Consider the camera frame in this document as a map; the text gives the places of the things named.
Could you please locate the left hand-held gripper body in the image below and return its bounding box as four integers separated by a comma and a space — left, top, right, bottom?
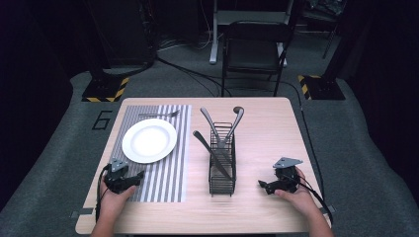
104, 158, 133, 195

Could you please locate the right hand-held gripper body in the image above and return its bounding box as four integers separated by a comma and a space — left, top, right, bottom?
272, 156, 304, 195

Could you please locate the person's right hand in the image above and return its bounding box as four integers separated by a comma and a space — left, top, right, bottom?
274, 166, 318, 220

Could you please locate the person's left hand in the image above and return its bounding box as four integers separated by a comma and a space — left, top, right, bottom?
98, 179, 138, 228

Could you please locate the grey striped placemat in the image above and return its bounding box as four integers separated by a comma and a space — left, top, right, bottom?
108, 104, 193, 203

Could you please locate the white round plate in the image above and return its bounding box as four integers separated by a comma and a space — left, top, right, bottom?
121, 118, 178, 165

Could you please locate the silver fork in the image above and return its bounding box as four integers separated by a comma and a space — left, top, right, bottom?
137, 110, 182, 119

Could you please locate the silver table knife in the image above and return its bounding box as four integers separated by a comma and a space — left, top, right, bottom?
192, 129, 234, 182

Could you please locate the silver spoon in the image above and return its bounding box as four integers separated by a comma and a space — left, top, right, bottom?
219, 106, 246, 150

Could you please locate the black stand base striped edge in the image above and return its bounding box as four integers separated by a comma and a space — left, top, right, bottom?
81, 75, 130, 104
297, 74, 347, 102

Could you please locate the black folding chair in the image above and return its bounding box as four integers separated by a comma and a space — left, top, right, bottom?
220, 20, 294, 99

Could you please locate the dark equipment cabinet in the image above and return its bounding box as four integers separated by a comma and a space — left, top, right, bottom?
83, 0, 157, 68

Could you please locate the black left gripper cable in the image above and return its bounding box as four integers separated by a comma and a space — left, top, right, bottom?
94, 163, 112, 223

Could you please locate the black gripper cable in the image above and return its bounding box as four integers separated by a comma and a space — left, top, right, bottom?
286, 173, 335, 226
94, 163, 112, 223

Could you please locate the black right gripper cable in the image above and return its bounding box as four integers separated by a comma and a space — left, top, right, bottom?
286, 173, 335, 226

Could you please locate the black wire cutlery basket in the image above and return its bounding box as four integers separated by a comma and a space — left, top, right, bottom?
208, 121, 238, 198

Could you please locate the thin black floor cable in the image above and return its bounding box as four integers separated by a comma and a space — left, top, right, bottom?
278, 80, 326, 200

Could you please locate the silver cutlery handle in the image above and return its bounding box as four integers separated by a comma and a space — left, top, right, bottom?
200, 106, 222, 146

